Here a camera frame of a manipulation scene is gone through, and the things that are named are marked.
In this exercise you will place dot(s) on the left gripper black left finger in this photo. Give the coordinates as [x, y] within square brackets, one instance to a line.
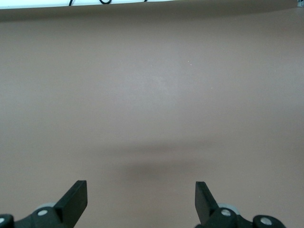
[71, 204]

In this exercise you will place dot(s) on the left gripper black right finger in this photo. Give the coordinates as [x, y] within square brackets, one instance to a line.
[205, 206]

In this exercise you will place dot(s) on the brown table mat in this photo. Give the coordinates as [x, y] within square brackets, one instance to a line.
[152, 107]

